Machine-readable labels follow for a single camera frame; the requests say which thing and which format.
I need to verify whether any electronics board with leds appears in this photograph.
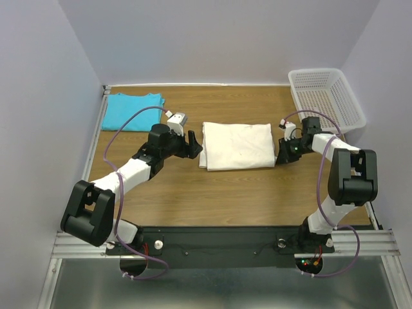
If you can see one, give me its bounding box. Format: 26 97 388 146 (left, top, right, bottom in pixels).
296 258 323 271

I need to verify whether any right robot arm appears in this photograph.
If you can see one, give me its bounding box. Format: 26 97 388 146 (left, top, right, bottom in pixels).
276 117 378 252

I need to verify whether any white t shirt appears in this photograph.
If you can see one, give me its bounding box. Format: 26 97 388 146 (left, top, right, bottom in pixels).
199 122 276 171

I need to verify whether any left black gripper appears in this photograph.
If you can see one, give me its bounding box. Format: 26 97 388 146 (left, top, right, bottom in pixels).
160 126 203 160

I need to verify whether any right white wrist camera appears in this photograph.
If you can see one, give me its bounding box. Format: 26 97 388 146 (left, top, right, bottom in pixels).
279 119 297 141

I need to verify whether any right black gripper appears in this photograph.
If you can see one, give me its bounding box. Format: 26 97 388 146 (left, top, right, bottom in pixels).
274 135 311 164

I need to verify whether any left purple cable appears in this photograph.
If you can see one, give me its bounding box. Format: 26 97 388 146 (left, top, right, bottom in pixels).
103 106 170 281

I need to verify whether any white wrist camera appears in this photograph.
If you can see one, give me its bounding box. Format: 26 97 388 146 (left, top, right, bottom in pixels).
165 111 187 136
279 119 297 141

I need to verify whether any folded blue t shirt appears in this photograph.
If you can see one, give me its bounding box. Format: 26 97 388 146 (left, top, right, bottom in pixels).
102 93 165 132

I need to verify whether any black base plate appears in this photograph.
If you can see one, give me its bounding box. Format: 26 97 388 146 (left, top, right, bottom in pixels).
106 225 384 270

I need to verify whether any white plastic basket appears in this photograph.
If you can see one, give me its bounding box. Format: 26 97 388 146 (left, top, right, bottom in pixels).
288 68 366 133

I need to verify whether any aluminium frame rail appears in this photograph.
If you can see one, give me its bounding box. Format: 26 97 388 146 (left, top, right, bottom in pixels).
51 230 400 259

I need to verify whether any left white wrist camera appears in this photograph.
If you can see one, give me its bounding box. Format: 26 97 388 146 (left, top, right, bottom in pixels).
165 111 187 136

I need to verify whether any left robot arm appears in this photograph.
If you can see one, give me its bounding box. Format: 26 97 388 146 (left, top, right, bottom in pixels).
61 124 203 254

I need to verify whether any left table edge rail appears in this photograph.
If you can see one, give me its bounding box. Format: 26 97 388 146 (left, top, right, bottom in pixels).
70 84 112 221

